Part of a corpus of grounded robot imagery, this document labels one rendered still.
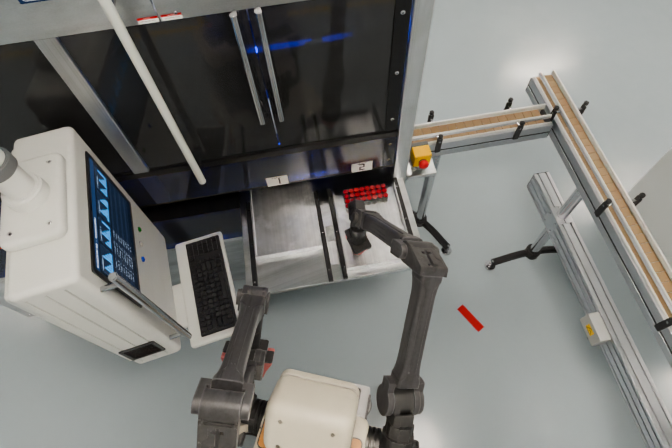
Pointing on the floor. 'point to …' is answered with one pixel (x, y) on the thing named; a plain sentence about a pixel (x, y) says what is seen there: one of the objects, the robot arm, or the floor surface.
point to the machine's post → (416, 51)
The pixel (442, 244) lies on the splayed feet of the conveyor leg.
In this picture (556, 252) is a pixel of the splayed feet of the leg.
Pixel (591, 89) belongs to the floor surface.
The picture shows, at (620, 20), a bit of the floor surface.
